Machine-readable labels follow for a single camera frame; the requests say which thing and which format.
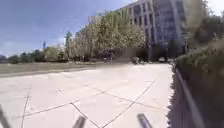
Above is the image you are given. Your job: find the row of trees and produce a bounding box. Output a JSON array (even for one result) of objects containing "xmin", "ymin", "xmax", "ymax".
[{"xmin": 7, "ymin": 9, "xmax": 148, "ymax": 64}]

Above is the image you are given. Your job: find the pale paved plaza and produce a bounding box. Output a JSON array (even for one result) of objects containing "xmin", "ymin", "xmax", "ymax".
[{"xmin": 0, "ymin": 63, "xmax": 175, "ymax": 128}]

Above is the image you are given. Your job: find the tall glass building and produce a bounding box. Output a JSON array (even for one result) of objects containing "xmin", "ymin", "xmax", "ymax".
[{"xmin": 87, "ymin": 0, "xmax": 188, "ymax": 63}]

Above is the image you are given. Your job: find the robot's own part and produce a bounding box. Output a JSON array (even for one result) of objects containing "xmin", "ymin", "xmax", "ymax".
[
  {"xmin": 137, "ymin": 113, "xmax": 153, "ymax": 128},
  {"xmin": 72, "ymin": 115, "xmax": 87, "ymax": 128}
]

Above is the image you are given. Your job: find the grass strip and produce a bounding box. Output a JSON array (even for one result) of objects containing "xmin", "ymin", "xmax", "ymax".
[{"xmin": 0, "ymin": 61, "xmax": 101, "ymax": 76}]

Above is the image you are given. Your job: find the green hedge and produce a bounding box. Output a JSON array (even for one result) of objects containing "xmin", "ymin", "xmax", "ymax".
[{"xmin": 166, "ymin": 39, "xmax": 224, "ymax": 128}]

